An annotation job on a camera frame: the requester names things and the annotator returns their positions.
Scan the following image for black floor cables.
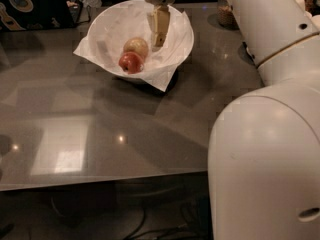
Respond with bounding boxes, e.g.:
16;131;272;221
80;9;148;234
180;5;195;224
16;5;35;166
122;200;214;240

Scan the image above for red apple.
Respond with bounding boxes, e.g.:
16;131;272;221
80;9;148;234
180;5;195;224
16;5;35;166
118;52;144;74

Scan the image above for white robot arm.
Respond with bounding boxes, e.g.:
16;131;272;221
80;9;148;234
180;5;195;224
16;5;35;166
208;0;320;240

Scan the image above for black laptop with stickers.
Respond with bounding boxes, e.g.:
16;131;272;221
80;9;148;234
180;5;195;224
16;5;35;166
0;0;82;32

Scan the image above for yellow-green apple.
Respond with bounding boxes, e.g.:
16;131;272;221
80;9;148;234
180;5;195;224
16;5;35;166
123;37;149;59

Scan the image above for glass jar of grains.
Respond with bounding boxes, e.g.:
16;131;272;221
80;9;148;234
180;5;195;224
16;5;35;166
217;0;238;29

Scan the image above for white bowl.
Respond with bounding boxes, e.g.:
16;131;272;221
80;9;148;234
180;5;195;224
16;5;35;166
87;0;195;85

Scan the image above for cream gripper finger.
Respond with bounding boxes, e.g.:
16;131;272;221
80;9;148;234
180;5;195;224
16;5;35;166
147;5;170;48

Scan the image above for white paper liner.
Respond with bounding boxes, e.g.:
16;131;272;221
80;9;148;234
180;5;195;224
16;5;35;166
73;2;195;93

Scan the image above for black mat under bowls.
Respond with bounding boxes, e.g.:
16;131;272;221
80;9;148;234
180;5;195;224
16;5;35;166
242;41;255;65

